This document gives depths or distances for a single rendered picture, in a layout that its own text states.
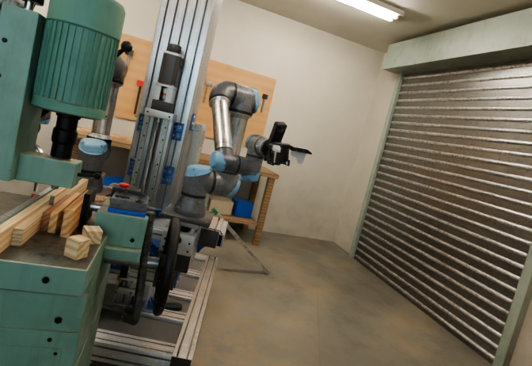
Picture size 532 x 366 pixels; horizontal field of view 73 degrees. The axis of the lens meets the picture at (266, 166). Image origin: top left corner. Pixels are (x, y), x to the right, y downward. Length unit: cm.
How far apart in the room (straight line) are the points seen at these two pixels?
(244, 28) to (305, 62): 88
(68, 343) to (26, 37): 73
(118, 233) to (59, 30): 53
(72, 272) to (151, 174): 101
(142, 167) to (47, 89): 87
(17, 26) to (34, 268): 56
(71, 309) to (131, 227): 24
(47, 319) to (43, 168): 37
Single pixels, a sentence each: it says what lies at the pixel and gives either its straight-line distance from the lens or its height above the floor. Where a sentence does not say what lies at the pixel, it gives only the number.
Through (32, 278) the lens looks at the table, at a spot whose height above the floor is 87.
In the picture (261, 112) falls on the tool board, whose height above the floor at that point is 150.
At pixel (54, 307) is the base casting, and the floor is 77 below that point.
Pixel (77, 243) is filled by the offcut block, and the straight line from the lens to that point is 90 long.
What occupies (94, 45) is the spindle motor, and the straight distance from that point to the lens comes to 103.
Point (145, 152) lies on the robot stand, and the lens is 181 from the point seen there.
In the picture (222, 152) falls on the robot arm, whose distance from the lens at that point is 143.
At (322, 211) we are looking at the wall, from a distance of 507.
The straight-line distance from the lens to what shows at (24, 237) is 97.
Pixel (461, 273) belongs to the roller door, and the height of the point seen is 51.
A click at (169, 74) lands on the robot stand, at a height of 143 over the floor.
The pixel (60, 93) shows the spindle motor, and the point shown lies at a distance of 103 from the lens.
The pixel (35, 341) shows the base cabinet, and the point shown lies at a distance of 105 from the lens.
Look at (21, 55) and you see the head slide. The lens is 107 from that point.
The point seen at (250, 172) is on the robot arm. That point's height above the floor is 110.
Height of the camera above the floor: 127
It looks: 5 degrees down
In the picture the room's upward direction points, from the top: 14 degrees clockwise
